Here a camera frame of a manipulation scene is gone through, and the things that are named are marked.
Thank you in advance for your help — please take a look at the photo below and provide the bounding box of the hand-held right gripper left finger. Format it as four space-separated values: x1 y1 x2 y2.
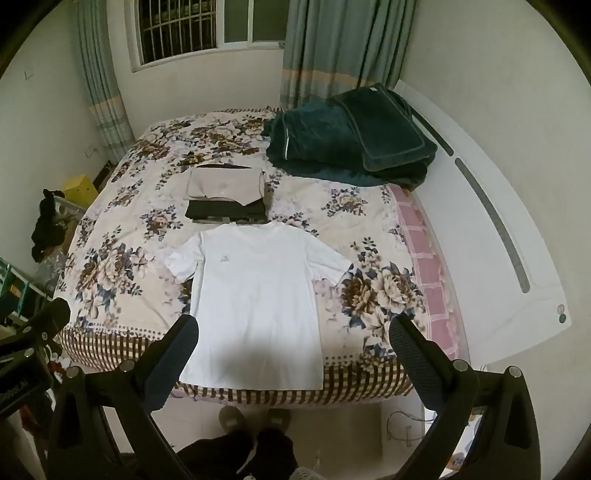
46 315 200 480

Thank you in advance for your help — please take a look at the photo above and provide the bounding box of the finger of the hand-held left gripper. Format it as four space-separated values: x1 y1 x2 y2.
0 298 71 366

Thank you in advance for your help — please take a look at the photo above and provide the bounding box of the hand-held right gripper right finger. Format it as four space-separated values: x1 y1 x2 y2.
389 315 542 480

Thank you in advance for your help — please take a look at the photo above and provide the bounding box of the white t-shirt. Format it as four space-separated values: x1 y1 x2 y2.
166 220 352 389

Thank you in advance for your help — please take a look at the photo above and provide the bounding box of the green crate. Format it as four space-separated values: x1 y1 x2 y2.
0 258 51 305

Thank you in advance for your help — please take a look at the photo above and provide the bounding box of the grey slipper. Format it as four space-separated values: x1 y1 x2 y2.
267 407 291 432
218 405 252 435

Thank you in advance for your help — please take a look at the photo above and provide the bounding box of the black cloth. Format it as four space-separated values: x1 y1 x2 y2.
31 188 70 261

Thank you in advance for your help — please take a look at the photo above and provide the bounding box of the white plastic basket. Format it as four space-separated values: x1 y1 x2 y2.
53 194 88 227

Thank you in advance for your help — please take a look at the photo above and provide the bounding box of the pink checked mattress cover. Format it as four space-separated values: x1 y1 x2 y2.
392 185 472 365

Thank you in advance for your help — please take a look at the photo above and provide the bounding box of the white headboard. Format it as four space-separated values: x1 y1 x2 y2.
392 79 568 370

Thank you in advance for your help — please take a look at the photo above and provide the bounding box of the yellow box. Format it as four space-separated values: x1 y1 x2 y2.
62 174 100 206

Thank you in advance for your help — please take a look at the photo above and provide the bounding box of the person's right leg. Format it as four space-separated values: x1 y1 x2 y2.
253 427 298 480

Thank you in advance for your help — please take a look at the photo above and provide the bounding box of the black folded garment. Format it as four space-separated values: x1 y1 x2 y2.
185 199 269 224

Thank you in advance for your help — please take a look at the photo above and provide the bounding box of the beige folded garment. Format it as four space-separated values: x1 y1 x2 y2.
187 167 266 207

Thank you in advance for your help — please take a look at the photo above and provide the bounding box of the floral bedsheet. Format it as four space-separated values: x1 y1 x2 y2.
53 108 428 409

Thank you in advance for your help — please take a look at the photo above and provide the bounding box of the narrow grey-green curtain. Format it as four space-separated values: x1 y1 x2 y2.
76 0 136 162

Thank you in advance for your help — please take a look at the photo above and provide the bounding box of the dark green pillow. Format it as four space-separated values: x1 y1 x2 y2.
330 83 438 174

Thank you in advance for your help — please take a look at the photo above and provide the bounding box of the dark green blanket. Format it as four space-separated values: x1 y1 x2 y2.
261 90 430 190

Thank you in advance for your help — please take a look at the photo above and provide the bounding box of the wide grey-green curtain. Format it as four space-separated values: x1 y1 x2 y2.
279 0 419 112

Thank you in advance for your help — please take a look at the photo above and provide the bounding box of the barred window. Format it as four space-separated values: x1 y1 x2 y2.
124 0 289 72

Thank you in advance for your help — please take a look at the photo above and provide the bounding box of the thin floor cable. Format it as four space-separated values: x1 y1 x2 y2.
385 408 437 441

